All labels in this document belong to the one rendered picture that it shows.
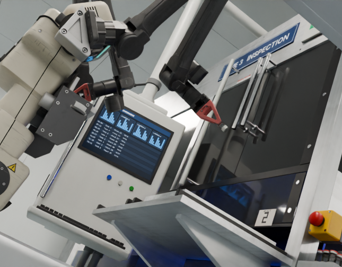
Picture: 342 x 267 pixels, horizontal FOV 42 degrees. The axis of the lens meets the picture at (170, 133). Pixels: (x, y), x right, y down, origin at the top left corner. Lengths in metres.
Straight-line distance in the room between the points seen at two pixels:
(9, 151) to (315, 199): 0.89
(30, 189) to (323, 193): 5.59
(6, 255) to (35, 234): 6.51
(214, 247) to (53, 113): 0.58
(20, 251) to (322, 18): 0.35
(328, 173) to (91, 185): 1.11
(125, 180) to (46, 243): 4.63
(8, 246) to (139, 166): 2.02
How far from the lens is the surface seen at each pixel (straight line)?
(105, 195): 2.12
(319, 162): 1.47
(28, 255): 0.17
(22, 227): 6.64
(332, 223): 1.32
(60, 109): 1.27
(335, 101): 1.60
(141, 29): 1.29
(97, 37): 1.21
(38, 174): 6.74
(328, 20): 0.44
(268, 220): 1.51
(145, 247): 1.74
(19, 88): 1.32
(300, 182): 1.49
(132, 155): 2.19
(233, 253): 1.33
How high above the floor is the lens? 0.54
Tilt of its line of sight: 24 degrees up
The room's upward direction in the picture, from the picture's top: 24 degrees clockwise
